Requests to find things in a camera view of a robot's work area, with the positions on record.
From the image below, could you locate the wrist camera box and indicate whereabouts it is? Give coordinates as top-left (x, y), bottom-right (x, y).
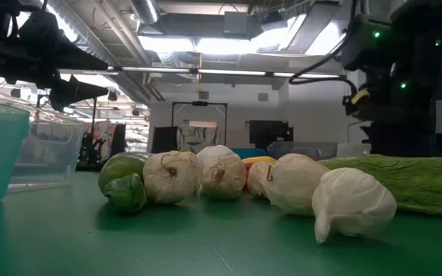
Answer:
top-left (340, 18), bottom-right (391, 71)

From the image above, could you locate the plastic-covered robot station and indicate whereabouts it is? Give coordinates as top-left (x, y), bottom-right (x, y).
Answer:
top-left (177, 120), bottom-right (223, 153)

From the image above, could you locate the small green vegetable piece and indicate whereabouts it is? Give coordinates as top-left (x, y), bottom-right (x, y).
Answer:
top-left (103, 172), bottom-right (148, 215)

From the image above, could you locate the silver ribbed air duct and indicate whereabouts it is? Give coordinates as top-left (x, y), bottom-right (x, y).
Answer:
top-left (46, 0), bottom-right (157, 107)

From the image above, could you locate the black gantry frame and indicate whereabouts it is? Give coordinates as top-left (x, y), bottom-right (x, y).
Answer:
top-left (170, 100), bottom-right (229, 149)

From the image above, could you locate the long dark green cucumber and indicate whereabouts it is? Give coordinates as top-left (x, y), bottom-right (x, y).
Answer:
top-left (97, 151), bottom-right (153, 194)

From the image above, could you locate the short light green cucumber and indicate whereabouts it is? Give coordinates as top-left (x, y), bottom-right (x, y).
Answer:
top-left (318, 153), bottom-right (442, 217)

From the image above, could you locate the blue plastic bin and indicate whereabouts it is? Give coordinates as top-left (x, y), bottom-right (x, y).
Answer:
top-left (229, 147), bottom-right (270, 160)

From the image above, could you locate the black monitor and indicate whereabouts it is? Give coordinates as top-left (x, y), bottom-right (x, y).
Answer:
top-left (249, 120), bottom-right (295, 151)

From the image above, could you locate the black metal frame stand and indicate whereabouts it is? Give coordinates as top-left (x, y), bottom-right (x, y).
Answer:
top-left (35, 94), bottom-right (98, 172)

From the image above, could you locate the green table mat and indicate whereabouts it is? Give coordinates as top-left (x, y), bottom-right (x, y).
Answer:
top-left (0, 168), bottom-right (442, 276)

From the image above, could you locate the long ceiling light strip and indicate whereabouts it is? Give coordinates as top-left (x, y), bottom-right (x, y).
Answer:
top-left (59, 65), bottom-right (348, 80)

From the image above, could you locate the colourful poster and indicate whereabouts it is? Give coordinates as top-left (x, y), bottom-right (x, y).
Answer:
top-left (90, 121), bottom-right (117, 162)

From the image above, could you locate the large white garlic bulb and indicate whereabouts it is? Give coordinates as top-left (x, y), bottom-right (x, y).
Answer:
top-left (196, 144), bottom-right (242, 166)

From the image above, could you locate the black panel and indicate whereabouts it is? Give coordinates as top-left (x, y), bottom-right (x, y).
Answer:
top-left (150, 126), bottom-right (180, 155)

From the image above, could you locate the yellow lemon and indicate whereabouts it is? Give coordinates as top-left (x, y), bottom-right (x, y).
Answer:
top-left (241, 155), bottom-right (278, 165)

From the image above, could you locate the black camera cable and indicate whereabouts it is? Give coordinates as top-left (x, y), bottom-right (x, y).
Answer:
top-left (288, 15), bottom-right (360, 95)

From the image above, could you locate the clear plastic bin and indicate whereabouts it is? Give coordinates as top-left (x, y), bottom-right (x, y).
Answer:
top-left (8, 110), bottom-right (87, 192)

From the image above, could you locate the grey ceiling box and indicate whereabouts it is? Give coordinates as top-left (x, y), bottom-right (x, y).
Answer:
top-left (223, 11), bottom-right (250, 36)

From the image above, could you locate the round silver duct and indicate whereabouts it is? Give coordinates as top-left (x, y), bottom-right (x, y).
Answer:
top-left (128, 0), bottom-right (161, 25)

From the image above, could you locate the grey translucent plastic bin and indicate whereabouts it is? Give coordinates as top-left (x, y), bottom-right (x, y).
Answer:
top-left (266, 141), bottom-right (339, 162)

